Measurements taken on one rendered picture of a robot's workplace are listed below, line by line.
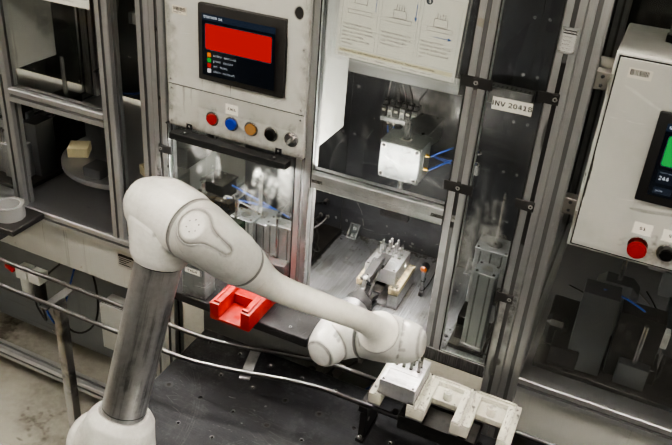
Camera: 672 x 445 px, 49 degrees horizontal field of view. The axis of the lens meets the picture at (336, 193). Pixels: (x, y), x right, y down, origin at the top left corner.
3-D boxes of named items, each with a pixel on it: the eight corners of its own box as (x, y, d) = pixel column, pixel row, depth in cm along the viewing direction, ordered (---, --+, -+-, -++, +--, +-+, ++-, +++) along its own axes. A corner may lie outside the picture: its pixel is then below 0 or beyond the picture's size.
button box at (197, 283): (181, 292, 213) (180, 258, 208) (197, 278, 220) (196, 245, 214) (204, 300, 211) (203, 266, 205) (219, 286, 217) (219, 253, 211)
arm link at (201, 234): (277, 247, 148) (234, 220, 156) (231, 207, 134) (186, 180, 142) (238, 301, 146) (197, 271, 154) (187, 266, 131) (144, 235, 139)
